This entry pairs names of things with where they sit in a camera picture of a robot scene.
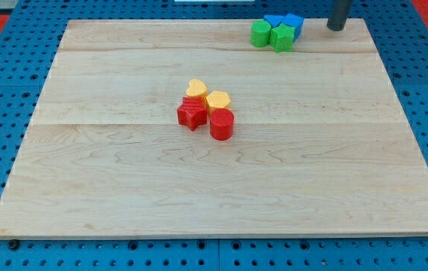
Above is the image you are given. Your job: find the blue triangle block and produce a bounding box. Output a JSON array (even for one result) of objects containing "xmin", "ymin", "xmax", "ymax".
[{"xmin": 263, "ymin": 14, "xmax": 284, "ymax": 28}]

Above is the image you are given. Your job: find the red cylinder block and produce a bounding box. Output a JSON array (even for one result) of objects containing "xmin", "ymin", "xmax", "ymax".
[{"xmin": 210, "ymin": 108, "xmax": 235, "ymax": 141}]

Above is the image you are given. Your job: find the blue cube block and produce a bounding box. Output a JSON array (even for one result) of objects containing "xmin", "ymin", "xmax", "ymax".
[{"xmin": 281, "ymin": 14, "xmax": 304, "ymax": 41}]

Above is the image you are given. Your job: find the green cylinder block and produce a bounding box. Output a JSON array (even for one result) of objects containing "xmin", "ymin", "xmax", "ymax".
[{"xmin": 250, "ymin": 20, "xmax": 271, "ymax": 47}]

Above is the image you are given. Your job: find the yellow hexagon block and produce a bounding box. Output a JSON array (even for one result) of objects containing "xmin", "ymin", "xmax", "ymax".
[{"xmin": 206, "ymin": 90, "xmax": 232, "ymax": 114}]

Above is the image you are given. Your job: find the yellow heart block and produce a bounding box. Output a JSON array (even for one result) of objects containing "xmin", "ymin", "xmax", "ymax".
[{"xmin": 185, "ymin": 78, "xmax": 208, "ymax": 105}]

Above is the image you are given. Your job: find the red star block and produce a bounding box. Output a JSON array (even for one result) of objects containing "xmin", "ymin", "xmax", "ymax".
[{"xmin": 177, "ymin": 96, "xmax": 207, "ymax": 131}]

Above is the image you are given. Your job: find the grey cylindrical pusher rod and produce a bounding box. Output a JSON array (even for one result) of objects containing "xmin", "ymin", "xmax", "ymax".
[{"xmin": 326, "ymin": 0, "xmax": 354, "ymax": 32}]

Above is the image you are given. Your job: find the green star block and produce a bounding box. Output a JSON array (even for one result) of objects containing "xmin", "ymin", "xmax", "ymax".
[{"xmin": 269, "ymin": 23, "xmax": 296, "ymax": 53}]

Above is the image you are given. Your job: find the light wooden board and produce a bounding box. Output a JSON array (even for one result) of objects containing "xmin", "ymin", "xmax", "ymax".
[{"xmin": 0, "ymin": 19, "xmax": 428, "ymax": 240}]

